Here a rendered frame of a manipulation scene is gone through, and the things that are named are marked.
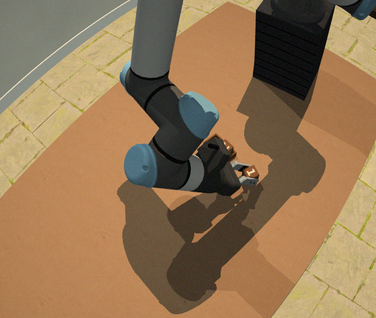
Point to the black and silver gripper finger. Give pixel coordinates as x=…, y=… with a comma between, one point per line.
x=239, y=166
x=248, y=180

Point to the brown calendar cube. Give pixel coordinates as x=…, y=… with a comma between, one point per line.
x=250, y=172
x=228, y=146

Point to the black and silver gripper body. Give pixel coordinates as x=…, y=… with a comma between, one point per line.
x=210, y=170

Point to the brown wooden tray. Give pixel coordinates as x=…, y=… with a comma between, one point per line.
x=217, y=136

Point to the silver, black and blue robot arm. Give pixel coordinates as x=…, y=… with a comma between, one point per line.
x=184, y=120

